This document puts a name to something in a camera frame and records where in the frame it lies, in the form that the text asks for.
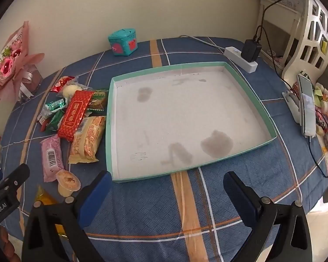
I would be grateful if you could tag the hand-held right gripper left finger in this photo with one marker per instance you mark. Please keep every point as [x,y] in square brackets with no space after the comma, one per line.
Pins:
[97,196]

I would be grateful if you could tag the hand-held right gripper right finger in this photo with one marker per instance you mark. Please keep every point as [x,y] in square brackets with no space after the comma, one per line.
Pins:
[239,196]

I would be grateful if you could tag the jelly cup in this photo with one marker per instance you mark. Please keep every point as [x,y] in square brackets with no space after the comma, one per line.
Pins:
[68,182]

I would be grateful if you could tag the yellow transparent snack packet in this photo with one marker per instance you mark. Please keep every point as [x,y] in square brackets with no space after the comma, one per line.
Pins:
[43,198]

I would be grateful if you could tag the pink snack packet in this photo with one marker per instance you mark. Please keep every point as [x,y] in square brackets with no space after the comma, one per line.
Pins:
[52,158]

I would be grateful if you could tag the orange and cream snack packet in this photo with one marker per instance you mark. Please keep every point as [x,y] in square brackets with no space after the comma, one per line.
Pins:
[86,140]

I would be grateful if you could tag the small red snack packet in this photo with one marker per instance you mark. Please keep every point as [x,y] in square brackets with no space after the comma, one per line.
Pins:
[43,124]

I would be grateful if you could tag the dark green snack packet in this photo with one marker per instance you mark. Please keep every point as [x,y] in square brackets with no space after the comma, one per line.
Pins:
[54,121]

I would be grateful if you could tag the green and silver snack packet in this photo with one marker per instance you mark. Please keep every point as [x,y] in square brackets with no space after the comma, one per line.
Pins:
[53,106]

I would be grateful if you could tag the long red snack packet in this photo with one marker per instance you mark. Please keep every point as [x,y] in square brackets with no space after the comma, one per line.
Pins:
[72,116]

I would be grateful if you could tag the green cracker packet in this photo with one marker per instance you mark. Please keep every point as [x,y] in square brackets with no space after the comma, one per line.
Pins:
[98,101]

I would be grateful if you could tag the clear packet with white pastry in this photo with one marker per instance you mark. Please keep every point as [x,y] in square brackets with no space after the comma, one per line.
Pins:
[69,90]

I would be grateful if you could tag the teal shallow cardboard tray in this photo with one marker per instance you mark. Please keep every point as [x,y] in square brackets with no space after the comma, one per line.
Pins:
[180,114]

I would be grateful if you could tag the red heart-print snack packet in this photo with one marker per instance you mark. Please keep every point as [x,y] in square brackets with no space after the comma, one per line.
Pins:
[59,83]

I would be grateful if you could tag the person's left hand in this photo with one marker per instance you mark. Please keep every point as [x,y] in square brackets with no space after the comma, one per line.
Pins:
[5,244]

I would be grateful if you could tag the blue plaid cloth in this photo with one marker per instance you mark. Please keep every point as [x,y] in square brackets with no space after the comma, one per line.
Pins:
[153,210]

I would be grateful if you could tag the clear box with pink filling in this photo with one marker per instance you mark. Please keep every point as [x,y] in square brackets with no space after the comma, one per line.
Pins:
[34,77]

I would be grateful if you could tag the white phone stand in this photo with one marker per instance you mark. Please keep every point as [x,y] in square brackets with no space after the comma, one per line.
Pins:
[291,101]

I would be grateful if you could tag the smartphone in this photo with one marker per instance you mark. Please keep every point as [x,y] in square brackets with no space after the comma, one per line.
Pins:
[307,106]

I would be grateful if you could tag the pink flower bouquet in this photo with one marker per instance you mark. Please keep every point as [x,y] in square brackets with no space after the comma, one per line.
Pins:
[8,62]

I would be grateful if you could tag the pile of colourful small packets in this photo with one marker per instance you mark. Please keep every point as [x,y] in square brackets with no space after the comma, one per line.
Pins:
[325,109]

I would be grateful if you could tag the white power strip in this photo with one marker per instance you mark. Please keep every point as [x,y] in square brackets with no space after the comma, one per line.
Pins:
[250,67]

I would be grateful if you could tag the black charger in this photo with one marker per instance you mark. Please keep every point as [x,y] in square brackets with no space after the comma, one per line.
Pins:
[251,50]

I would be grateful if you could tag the teal toy chest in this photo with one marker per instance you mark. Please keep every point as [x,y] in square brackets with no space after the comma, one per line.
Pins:
[123,42]

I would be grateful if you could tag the white lattice furniture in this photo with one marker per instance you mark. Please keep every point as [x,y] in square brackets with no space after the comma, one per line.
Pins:
[303,32]

